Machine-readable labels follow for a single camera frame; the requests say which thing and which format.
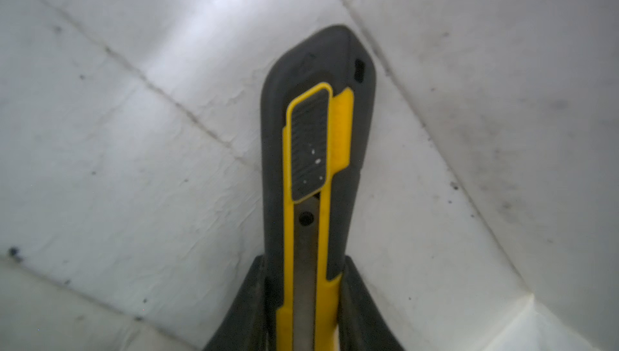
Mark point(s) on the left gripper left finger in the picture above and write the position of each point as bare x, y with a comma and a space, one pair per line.
244, 326

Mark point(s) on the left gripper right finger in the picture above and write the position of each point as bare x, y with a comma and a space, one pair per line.
361, 326

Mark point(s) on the white pouch with yellow handles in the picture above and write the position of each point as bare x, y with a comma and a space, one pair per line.
487, 214

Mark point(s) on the yellow black art knife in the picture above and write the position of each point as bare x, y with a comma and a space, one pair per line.
315, 116

